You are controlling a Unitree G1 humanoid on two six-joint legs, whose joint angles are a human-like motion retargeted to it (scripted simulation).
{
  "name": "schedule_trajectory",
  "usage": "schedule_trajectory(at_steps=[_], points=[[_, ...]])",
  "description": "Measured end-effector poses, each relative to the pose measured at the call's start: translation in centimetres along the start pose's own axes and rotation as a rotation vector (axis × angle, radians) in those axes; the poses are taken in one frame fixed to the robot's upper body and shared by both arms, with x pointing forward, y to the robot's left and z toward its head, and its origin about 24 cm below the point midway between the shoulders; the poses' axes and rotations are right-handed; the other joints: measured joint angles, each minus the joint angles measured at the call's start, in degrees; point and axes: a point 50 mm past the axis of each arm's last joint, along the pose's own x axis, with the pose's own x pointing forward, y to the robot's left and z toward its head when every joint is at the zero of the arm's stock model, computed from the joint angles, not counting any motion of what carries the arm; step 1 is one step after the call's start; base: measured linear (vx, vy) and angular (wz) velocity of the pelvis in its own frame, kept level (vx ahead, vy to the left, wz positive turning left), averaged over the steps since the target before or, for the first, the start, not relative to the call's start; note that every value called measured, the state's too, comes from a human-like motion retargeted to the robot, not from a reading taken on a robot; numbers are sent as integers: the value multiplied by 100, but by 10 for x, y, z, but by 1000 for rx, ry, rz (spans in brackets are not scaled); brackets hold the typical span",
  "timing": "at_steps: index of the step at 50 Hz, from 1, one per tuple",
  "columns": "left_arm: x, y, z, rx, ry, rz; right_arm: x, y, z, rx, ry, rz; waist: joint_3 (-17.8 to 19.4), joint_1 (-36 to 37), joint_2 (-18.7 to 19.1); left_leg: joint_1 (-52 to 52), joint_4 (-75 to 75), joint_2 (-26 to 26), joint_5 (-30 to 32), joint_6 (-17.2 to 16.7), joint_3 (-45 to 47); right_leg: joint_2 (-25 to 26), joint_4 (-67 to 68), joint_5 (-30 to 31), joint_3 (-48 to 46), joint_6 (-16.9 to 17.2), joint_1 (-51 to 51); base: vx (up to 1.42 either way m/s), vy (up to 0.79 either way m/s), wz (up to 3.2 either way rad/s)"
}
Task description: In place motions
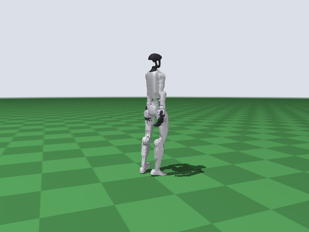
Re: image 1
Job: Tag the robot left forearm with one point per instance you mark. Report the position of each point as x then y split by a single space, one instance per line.
149 100

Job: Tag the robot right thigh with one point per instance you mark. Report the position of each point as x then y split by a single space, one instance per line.
163 128

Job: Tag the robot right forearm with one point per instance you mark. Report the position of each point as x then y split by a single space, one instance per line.
162 102

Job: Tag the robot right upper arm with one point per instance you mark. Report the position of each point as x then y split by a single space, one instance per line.
161 82

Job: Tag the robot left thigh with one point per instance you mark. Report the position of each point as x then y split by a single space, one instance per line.
149 125

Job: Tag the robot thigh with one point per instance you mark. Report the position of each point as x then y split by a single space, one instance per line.
163 128
149 125

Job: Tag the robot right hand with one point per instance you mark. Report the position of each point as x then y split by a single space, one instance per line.
160 120

